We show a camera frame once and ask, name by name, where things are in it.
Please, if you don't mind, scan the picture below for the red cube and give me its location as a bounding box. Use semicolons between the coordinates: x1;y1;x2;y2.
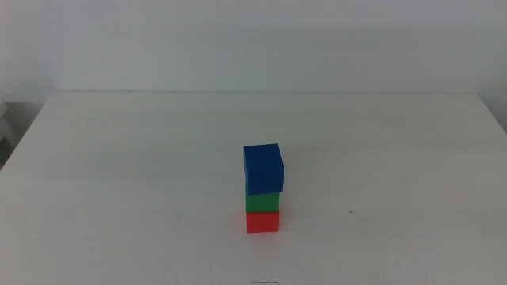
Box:
246;209;280;234

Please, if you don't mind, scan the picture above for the green cube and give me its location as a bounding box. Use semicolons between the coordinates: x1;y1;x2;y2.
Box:
244;184;280;213

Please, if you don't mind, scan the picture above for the blue cube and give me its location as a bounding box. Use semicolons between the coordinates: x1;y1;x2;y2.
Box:
242;142;285;196

